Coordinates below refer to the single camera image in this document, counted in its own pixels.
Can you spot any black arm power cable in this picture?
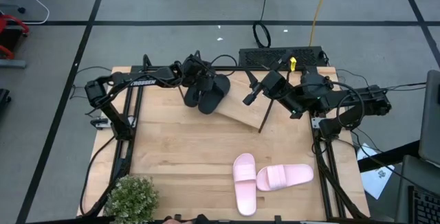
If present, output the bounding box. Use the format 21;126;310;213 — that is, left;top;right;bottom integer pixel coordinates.
79;135;116;216

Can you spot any white cable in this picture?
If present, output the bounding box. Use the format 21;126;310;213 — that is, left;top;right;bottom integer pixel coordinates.
19;0;51;25

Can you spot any black keyboard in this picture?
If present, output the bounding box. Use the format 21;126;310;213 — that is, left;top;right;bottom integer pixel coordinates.
407;186;440;224

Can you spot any black perforated computer case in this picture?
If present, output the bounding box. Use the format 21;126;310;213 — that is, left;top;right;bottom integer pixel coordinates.
238;45;327;68

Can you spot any green artificial plant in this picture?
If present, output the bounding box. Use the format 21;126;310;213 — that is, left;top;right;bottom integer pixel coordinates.
102;174;160;224

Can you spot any grey desk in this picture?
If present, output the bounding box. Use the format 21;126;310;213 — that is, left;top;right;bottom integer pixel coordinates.
395;154;440;224

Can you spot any grey monitor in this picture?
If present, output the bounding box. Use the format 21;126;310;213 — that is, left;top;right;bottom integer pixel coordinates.
417;69;440;168

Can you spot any wooden shelf with black frame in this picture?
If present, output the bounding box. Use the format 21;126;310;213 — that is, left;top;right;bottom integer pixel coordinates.
175;49;282;135

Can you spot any yellow cable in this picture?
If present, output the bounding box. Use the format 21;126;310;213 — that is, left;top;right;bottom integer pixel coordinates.
308;0;333;47

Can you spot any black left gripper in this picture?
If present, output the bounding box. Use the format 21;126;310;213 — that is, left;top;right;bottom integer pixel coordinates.
178;54;217;93

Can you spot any black metal table frame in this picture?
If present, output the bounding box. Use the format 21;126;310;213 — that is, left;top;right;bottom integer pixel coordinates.
77;54;371;224

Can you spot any black coiled cable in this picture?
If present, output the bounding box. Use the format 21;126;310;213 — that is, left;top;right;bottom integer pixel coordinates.
252;0;272;49

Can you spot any red cart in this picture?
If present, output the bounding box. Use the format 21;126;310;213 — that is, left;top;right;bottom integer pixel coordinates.
0;10;30;60

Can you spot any white paper sheet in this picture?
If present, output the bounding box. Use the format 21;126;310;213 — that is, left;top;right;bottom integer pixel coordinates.
356;143;396;200

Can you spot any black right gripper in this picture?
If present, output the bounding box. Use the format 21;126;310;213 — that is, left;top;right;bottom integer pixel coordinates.
242;68;294;107

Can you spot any thin black floor cable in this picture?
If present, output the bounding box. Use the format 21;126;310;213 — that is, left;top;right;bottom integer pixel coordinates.
74;65;113;76

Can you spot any pink slide sandal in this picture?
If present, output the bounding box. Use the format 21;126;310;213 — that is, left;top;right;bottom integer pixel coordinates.
232;153;258;217
256;163;315;192

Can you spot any black desk beam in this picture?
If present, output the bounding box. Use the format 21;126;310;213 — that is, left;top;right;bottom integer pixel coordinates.
357;139;421;173

